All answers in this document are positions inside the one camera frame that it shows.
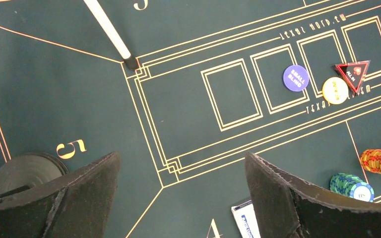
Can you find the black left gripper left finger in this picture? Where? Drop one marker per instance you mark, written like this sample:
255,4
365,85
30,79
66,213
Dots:
75,205

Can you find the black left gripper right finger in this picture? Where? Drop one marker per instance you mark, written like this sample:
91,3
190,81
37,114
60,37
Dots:
287,206

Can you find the yellow big blind button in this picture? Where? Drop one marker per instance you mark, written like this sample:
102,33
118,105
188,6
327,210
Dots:
335,90

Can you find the purple small blind button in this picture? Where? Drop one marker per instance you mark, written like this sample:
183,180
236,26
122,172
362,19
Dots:
295,78

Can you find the black red all-in triangle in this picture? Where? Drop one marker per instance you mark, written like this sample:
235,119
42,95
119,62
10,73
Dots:
353,73

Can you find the blue white card deck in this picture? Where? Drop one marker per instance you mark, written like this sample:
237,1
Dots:
244,215

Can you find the green poker mat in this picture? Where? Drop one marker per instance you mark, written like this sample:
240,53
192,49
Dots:
208,90

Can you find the pink music stand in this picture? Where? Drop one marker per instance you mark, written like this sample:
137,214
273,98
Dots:
130,61

